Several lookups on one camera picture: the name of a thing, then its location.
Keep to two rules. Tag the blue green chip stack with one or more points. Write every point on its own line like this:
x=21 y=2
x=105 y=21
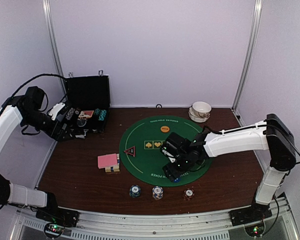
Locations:
x=96 y=112

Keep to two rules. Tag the black chip carrying case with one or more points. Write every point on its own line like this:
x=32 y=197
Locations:
x=88 y=93

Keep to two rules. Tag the gold card deck box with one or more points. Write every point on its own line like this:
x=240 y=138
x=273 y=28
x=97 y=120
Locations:
x=114 y=168

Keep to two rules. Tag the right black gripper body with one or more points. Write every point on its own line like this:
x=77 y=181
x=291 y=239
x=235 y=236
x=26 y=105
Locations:
x=184 y=165

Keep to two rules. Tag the red black triangular button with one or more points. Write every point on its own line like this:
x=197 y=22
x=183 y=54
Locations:
x=131 y=151

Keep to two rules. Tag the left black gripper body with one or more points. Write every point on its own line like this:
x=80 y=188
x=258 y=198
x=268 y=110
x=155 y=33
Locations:
x=51 y=130

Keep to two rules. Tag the clear dealer button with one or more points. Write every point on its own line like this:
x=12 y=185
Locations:
x=81 y=122

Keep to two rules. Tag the pink backed card deck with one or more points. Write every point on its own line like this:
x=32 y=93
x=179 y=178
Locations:
x=108 y=160

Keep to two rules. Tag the brown chips in case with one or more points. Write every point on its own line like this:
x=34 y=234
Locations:
x=77 y=111

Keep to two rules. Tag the brown red chip stack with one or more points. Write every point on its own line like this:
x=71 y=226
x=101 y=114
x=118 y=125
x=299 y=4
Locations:
x=188 y=194

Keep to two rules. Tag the round green poker mat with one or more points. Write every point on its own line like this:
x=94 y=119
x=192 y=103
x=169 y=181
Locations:
x=146 y=136

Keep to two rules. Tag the red card deck in case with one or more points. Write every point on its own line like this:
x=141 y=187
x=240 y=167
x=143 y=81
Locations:
x=86 y=114

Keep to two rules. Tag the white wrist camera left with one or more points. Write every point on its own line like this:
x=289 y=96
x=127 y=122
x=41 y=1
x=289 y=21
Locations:
x=56 y=109

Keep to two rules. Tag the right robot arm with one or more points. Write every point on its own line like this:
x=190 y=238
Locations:
x=270 y=135

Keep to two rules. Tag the dark blue chip stack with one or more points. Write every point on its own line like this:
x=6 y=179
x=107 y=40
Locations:
x=134 y=191

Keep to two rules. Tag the orange round blind button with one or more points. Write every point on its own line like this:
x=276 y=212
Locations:
x=165 y=129

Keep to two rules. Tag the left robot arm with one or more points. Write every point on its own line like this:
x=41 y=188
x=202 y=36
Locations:
x=27 y=128

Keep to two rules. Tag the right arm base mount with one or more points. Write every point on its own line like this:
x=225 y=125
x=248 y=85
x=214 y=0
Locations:
x=247 y=215

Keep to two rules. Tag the teal chip stack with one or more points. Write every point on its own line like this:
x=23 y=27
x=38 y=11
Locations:
x=102 y=115

